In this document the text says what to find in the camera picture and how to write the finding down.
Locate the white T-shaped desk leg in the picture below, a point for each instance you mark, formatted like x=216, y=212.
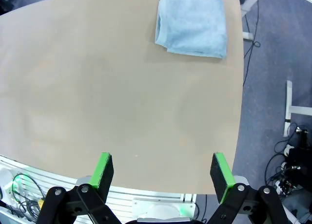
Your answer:
x=288, y=107

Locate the black device box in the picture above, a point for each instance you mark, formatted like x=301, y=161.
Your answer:
x=302, y=141

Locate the white power strip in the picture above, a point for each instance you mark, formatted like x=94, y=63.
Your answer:
x=282, y=183

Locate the white side table leg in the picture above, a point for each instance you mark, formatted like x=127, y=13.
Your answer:
x=251, y=1

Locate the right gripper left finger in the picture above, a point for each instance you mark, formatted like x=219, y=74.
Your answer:
x=100, y=175

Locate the light blue towel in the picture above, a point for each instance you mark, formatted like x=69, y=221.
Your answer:
x=192, y=26

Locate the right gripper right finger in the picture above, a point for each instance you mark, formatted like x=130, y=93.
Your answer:
x=223, y=177

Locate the white slotted base plate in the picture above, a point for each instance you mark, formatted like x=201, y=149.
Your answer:
x=61, y=180

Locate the white plug adapter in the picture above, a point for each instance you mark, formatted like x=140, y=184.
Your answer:
x=288, y=149

